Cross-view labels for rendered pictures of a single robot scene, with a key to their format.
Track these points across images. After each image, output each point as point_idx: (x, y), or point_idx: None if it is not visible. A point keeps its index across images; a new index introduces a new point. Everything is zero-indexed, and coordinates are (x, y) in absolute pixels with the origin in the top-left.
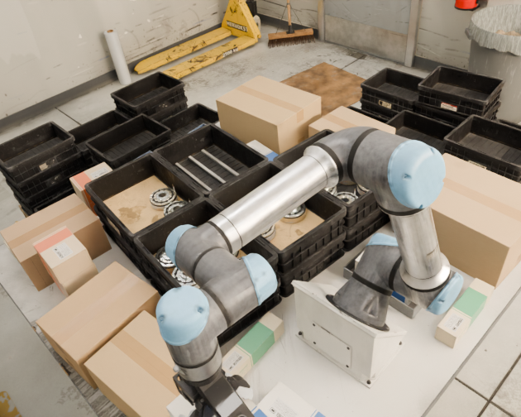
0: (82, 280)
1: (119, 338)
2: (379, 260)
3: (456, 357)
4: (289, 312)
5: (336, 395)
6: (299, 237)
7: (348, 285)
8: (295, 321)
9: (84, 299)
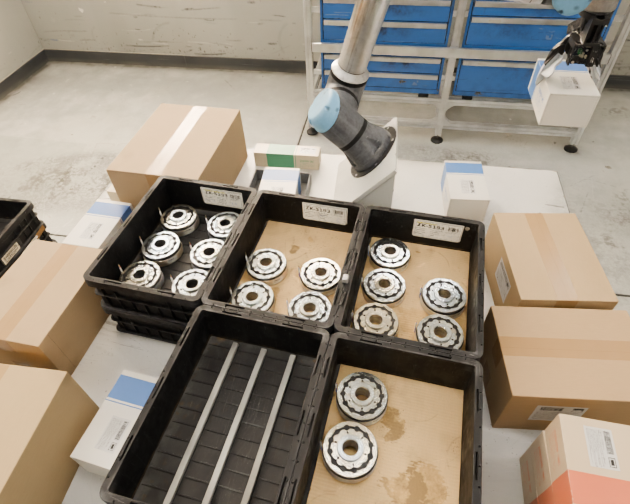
0: None
1: (566, 293)
2: (349, 104)
3: (326, 157)
4: None
5: (412, 195)
6: (331, 202)
7: (369, 137)
8: None
9: (586, 373)
